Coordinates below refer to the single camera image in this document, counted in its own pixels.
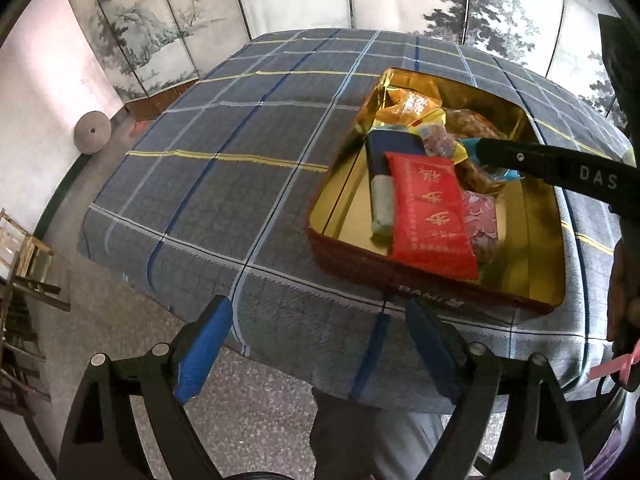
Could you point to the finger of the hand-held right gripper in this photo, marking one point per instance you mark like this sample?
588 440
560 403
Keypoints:
510 156

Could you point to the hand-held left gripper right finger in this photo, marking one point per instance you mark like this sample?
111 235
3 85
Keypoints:
431 350

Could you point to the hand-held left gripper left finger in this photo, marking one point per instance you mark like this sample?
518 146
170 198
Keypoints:
205 345

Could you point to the blue candy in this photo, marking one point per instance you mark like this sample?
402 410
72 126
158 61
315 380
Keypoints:
511 175

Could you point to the pink patterned snack packet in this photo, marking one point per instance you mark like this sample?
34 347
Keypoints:
479 217

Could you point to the red snack packet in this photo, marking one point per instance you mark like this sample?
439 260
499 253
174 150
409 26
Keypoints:
430 210

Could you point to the blue and white snack packet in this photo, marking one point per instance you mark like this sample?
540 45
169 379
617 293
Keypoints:
387 160

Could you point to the gold metal tin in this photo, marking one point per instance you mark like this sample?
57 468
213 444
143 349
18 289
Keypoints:
350 200

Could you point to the person's right hand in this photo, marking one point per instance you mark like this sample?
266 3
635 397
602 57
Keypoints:
622 280

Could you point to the clear cookie packet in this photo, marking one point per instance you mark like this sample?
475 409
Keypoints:
475 122

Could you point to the clear brown snack packet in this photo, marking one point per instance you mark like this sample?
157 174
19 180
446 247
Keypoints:
440 142

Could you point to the person's grey trousers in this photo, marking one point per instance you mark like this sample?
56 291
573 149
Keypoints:
370 440

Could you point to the orange snack packet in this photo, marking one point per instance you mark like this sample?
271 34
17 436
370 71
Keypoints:
412 105

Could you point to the pink paper tag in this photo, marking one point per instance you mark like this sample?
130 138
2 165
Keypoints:
607 369

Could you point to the blue plaid tablecloth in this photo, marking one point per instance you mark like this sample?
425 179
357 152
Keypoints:
235 160

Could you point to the light wooden folding chair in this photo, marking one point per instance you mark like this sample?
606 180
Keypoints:
20 270

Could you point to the round grey stone disc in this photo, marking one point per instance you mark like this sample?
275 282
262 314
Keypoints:
92 132

